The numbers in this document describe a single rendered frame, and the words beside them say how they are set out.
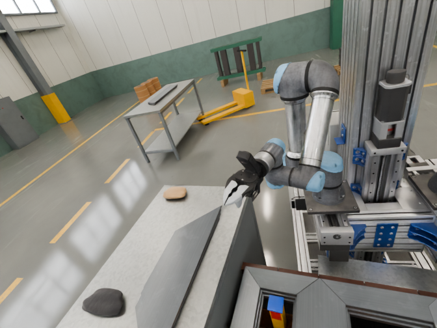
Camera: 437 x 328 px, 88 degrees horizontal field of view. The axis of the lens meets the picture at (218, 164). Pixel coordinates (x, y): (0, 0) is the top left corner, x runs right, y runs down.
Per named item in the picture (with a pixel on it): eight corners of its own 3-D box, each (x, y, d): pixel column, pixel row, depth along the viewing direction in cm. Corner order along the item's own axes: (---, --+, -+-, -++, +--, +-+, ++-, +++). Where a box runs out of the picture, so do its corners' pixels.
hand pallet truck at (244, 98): (246, 100, 582) (236, 49, 519) (257, 105, 537) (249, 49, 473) (196, 121, 548) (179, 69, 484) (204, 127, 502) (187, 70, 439)
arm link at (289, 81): (311, 183, 108) (307, 64, 80) (281, 177, 117) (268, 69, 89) (318, 169, 115) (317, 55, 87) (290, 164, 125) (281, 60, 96)
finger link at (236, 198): (235, 219, 67) (250, 199, 72) (233, 205, 63) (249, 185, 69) (226, 215, 68) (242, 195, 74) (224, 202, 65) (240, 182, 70)
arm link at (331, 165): (339, 190, 101) (340, 165, 94) (308, 183, 109) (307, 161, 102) (345, 174, 108) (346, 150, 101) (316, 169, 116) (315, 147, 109)
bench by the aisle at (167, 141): (179, 160, 403) (158, 108, 351) (146, 163, 425) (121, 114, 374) (205, 118, 545) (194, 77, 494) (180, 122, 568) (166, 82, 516)
